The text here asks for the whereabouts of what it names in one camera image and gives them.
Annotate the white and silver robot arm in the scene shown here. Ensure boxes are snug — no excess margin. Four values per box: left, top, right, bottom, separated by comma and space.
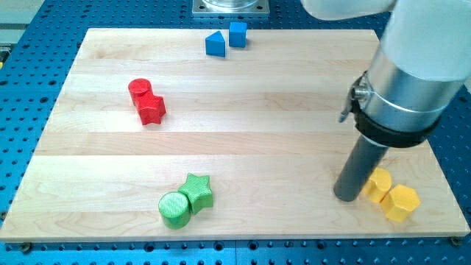
302, 0, 470, 133

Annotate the green star block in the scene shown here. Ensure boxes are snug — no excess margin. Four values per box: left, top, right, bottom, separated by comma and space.
178, 173, 213, 215

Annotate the wooden board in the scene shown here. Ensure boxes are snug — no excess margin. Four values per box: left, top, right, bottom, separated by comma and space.
1, 28, 470, 243

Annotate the red star block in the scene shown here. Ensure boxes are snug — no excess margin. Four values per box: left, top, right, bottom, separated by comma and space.
135, 92, 166, 125

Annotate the blue triangle block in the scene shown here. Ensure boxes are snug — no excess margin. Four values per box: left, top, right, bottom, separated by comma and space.
205, 31, 225, 57

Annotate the green cylinder block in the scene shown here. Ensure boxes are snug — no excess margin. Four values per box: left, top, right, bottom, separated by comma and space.
158, 191, 191, 230

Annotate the blue cube block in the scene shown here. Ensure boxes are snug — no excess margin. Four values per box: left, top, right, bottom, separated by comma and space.
229, 22, 247, 48

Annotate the red cylinder block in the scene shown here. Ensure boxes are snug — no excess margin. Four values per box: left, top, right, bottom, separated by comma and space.
128, 78, 152, 106

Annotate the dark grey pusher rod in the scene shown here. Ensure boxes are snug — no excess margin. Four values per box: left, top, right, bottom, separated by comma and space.
333, 135, 389, 202

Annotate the black clamp with metal lever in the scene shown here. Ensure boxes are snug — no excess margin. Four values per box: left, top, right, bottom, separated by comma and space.
339, 72, 440, 148

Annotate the yellow pentagon block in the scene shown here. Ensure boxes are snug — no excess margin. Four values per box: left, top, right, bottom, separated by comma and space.
362, 167, 392, 203

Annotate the yellow hexagon block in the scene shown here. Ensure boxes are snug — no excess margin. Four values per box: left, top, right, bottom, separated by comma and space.
380, 185, 421, 222

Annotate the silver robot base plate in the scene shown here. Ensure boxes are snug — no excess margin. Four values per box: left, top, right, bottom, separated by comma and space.
191, 0, 270, 17

